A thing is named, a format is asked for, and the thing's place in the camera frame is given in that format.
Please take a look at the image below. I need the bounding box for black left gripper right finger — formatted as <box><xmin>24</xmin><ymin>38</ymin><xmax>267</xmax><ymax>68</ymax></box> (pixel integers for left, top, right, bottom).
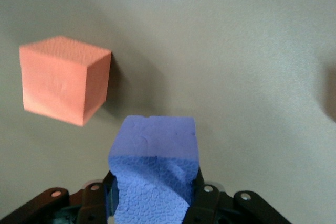
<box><xmin>183</xmin><ymin>167</ymin><xmax>292</xmax><ymax>224</ymax></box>

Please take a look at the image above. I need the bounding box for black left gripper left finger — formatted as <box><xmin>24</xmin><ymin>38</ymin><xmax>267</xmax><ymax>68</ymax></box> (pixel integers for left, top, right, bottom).
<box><xmin>0</xmin><ymin>171</ymin><xmax>116</xmax><ymax>224</ymax></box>

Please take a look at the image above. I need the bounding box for purple foam cube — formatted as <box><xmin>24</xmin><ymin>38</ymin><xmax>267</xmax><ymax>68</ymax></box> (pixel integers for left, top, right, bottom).
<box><xmin>106</xmin><ymin>115</ymin><xmax>202</xmax><ymax>224</ymax></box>

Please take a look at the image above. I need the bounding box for orange foam cube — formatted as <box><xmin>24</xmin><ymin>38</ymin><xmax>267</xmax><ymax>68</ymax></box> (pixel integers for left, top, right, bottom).
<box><xmin>18</xmin><ymin>35</ymin><xmax>112</xmax><ymax>127</ymax></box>

